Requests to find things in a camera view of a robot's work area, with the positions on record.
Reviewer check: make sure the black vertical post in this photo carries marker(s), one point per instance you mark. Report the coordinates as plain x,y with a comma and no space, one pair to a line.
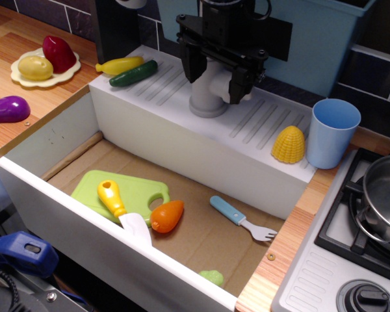
116,32

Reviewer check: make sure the orange toy carrot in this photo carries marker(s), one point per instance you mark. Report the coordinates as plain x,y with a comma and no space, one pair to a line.
165,217

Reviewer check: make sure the light blue storage bin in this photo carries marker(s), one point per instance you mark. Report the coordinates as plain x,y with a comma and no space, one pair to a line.
322,32

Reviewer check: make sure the yellow toy corn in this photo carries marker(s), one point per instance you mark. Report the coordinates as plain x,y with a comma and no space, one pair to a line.
289,146

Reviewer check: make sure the steel cooking pot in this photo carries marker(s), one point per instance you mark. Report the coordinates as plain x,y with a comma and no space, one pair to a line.
373,218

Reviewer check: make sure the green toy cutting board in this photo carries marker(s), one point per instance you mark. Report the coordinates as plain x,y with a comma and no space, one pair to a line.
136,193

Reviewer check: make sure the light blue plastic cup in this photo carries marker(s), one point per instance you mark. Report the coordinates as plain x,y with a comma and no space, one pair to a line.
333,124

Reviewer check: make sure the black stove knob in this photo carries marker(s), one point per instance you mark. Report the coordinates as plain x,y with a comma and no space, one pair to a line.
362,296

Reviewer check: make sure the blue handled toy fork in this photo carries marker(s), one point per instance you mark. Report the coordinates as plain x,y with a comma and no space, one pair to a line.
258,233

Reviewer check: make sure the white toy sink basin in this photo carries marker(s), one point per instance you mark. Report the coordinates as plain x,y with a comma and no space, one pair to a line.
230,153

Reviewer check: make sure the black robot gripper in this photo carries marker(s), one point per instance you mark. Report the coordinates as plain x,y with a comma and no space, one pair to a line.
230,32

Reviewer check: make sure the green toy cucumber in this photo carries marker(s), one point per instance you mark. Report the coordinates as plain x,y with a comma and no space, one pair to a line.
135,75

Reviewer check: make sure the light green toy lettuce piece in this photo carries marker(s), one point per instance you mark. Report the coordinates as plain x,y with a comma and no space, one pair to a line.
213,276

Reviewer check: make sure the yellow toy potato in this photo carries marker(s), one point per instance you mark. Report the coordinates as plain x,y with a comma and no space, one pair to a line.
35,68

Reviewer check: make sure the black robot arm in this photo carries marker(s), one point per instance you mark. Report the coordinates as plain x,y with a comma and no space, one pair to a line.
233,34

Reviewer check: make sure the red toy pepper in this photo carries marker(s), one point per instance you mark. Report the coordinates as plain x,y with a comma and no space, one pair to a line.
59,53

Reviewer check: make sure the yellow toy squash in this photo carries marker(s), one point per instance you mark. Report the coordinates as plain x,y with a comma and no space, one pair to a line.
119,65

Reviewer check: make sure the toy stove top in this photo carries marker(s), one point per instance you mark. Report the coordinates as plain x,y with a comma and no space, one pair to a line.
335,250

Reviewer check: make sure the yellow handled toy knife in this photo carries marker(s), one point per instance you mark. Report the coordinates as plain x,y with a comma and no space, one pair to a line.
109,194

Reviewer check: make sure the blue clamp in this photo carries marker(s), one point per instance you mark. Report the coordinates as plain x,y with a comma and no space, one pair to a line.
28,254

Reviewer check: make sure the purple toy eggplant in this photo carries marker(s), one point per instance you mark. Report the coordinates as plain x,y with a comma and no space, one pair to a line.
13,109

